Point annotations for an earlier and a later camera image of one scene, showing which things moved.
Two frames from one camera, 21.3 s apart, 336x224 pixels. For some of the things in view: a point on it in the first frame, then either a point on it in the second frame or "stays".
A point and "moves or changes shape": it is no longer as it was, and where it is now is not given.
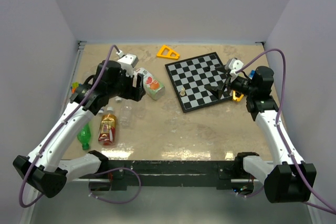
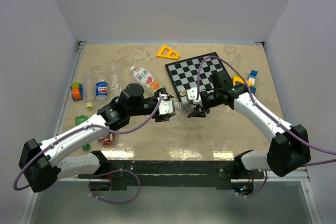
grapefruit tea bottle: (154, 88) stays
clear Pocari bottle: (125, 116) moves or changes shape
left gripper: (134, 93) -> (163, 91)
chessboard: (190, 77) stays
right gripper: (216, 89) -> (199, 114)
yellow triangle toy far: (168, 55) stays
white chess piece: (182, 93) stays
